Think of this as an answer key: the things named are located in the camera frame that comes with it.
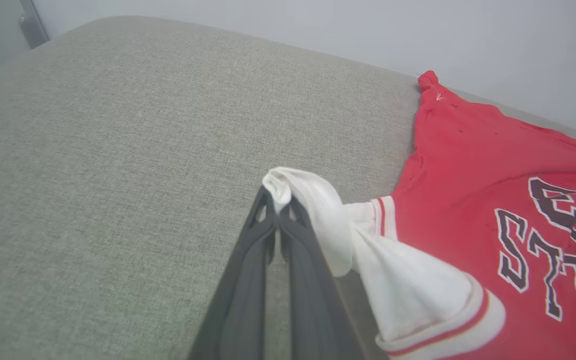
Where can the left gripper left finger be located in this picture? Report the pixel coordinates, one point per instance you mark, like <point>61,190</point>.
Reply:
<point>243,300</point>

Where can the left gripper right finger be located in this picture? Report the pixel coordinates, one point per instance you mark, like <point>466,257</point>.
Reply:
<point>313,310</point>

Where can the red and white jersey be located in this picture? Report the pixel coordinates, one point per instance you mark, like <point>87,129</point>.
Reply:
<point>468,175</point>

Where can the grey metal wall post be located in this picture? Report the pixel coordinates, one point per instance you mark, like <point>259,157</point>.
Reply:
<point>33,25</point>

